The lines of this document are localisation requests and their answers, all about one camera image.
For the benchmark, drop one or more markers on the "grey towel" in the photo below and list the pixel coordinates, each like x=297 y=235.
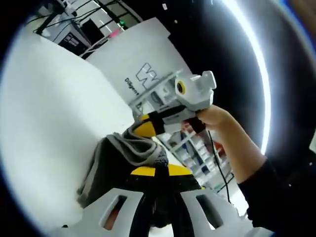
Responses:
x=116 y=153

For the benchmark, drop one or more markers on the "person's right hand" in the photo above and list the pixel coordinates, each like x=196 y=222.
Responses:
x=219 y=121

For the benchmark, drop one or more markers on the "rows of white storage bins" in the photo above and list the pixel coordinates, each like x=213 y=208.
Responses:
x=197 y=153

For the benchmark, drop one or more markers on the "pink banner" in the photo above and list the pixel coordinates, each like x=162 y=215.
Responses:
x=116 y=32

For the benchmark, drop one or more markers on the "grey low cabinet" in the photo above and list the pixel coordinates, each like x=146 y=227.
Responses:
x=66 y=32

